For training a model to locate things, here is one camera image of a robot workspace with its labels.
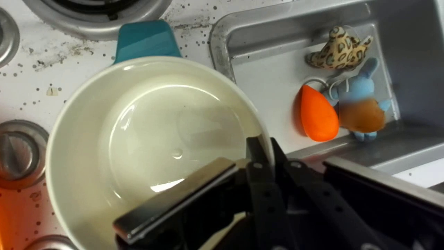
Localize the blue plush toy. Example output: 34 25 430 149
327 56 399 143

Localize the black coil stove burner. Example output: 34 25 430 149
21 0 173 39

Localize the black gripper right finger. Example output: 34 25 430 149
269 138 444 250

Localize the metal toy sink basin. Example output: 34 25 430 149
208 0 444 186

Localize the orange toy egg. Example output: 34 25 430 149
293 82 341 143

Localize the silver stove knob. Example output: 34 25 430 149
0 7 21 67
0 118 50 184
23 234 79 250

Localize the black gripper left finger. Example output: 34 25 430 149
111 135 298 250

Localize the leopard print plush toy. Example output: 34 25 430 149
304 25 374 73

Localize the orange plastic bowl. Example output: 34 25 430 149
0 181 64 250

